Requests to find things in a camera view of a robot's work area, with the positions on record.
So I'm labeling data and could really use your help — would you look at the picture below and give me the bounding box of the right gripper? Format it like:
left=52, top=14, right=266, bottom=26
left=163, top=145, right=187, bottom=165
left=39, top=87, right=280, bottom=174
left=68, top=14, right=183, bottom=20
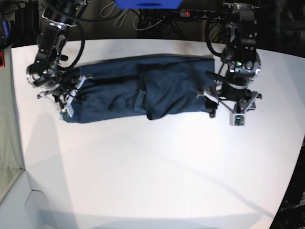
left=37, top=74, right=93, bottom=112

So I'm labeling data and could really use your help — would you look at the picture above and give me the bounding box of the white bin at left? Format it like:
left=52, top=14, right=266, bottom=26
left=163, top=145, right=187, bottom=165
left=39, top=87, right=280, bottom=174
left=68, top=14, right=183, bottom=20
left=0, top=46, right=48, bottom=229

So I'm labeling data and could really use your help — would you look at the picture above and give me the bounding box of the blue plastic box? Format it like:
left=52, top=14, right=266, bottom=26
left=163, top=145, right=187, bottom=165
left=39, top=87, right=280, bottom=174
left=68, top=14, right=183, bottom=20
left=115, top=0, right=182, bottom=9

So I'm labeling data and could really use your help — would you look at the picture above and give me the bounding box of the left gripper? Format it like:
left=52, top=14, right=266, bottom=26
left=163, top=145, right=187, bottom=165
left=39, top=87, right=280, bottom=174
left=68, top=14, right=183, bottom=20
left=197, top=87, right=263, bottom=118

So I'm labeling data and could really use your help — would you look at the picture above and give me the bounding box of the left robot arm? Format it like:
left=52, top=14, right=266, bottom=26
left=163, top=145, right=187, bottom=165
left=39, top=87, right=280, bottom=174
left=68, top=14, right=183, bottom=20
left=204, top=0, right=262, bottom=126

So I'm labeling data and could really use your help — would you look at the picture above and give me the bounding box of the red box at left edge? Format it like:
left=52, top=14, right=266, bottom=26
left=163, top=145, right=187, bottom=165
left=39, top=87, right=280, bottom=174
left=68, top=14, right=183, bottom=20
left=0, top=51, right=5, bottom=69

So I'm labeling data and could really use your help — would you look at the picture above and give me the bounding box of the dark blue t-shirt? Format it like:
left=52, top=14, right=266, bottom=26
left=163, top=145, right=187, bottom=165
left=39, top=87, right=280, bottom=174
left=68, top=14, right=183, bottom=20
left=64, top=54, right=214, bottom=124

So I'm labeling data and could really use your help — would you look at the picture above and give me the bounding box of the white cable loop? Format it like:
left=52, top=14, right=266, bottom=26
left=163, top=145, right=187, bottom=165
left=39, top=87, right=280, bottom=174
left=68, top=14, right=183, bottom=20
left=100, top=2, right=131, bottom=28

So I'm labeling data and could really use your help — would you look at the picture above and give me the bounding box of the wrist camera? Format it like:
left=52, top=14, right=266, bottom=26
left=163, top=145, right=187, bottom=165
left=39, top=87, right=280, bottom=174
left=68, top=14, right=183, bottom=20
left=230, top=113, right=245, bottom=126
left=57, top=107, right=74, bottom=120

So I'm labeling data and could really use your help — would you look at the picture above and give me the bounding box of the black power strip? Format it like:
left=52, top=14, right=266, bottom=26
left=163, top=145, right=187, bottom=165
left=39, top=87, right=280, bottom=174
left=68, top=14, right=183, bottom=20
left=179, top=9, right=225, bottom=20

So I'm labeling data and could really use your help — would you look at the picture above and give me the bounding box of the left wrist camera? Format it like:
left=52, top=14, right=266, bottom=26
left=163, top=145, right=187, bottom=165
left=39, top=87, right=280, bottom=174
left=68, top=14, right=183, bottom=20
left=230, top=113, right=245, bottom=126

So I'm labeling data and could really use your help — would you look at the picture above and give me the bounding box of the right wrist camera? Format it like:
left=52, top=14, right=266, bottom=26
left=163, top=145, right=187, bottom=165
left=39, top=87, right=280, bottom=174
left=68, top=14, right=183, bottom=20
left=57, top=107, right=74, bottom=120

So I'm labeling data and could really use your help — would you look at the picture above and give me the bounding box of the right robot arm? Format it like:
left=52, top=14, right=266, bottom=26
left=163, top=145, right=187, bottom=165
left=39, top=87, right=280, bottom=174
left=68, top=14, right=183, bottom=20
left=26, top=0, right=88, bottom=117

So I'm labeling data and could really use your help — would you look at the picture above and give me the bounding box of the blue handled tool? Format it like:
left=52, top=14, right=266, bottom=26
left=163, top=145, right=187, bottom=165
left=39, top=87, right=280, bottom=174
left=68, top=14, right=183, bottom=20
left=2, top=20, right=11, bottom=40

